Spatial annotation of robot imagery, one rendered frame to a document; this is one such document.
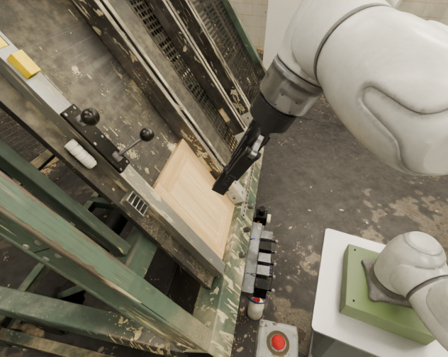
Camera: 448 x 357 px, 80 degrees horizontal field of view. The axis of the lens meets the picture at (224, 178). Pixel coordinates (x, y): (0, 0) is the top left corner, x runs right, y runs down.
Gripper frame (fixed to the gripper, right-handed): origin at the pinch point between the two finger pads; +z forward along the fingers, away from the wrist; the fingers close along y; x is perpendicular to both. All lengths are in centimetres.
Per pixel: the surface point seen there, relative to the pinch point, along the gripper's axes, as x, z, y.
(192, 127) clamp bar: -13, 23, -46
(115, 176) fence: -24.2, 23.5, -7.9
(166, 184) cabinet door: -11.3, 30.8, -20.6
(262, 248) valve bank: 40, 55, -34
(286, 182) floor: 89, 108, -169
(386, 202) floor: 171, 69, -158
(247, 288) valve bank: 38, 60, -15
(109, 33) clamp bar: -48, 4, -43
